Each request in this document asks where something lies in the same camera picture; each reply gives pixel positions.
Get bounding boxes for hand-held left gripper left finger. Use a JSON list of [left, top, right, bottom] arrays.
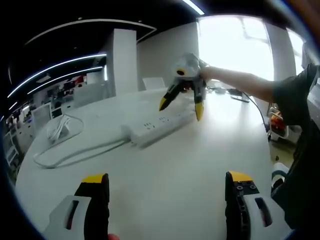
[[42, 172, 110, 240]]

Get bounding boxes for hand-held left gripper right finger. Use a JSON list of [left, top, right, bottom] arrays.
[[224, 170, 294, 240]]

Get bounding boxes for white power strip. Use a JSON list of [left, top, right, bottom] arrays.
[[120, 109, 197, 149]]

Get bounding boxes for ceiling light strip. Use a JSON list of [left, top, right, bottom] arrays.
[[181, 0, 205, 15], [27, 66, 105, 95], [7, 53, 108, 98]]

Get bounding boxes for white desk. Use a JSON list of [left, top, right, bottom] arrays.
[[14, 87, 273, 240]]

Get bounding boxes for person's right hand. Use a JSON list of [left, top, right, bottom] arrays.
[[199, 65, 217, 81]]

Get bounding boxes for black flat device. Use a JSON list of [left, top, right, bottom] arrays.
[[230, 94, 251, 104]]

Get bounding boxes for bright window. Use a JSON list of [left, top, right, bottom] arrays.
[[197, 15, 275, 82], [286, 27, 307, 76]]

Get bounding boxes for white office chair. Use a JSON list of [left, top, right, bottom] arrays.
[[267, 106, 302, 144], [271, 162, 289, 198]]

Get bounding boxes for frosted glass partition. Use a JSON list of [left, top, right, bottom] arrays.
[[73, 83, 110, 108]]

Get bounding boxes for orange object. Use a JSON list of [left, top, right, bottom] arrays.
[[270, 111, 284, 126]]

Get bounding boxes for white shelf rack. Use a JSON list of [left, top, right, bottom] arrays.
[[3, 131, 20, 166]]

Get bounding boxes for distant office workstations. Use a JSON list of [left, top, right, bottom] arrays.
[[32, 74, 106, 106]]

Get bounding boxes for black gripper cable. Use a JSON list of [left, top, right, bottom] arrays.
[[239, 89, 268, 131]]

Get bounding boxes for white power strip cable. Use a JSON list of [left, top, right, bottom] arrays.
[[33, 138, 129, 169]]

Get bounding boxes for white charger cable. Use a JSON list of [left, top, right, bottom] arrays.
[[46, 113, 85, 147]]

